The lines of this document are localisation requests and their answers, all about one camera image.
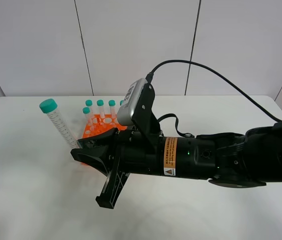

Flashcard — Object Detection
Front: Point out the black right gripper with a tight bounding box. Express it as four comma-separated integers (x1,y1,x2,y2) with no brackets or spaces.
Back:
70,128,163,209

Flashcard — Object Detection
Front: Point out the test tube with teal cap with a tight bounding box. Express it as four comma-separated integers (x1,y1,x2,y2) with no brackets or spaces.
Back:
39,98,79,149

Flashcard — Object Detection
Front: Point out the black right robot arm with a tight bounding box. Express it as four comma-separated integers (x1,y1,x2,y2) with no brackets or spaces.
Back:
71,122,282,209

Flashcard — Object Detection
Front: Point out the orange test tube rack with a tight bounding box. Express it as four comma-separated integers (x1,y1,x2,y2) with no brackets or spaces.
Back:
82,114,127,138

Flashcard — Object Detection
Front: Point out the rack tube front left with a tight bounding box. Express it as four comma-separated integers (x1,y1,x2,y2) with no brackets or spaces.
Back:
82,106,94,131

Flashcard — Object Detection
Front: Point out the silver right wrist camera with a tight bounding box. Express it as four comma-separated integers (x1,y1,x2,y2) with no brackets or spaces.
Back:
117,78,148,126

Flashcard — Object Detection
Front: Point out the black camera cable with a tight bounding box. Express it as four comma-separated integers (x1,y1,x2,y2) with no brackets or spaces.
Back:
146,59,282,123

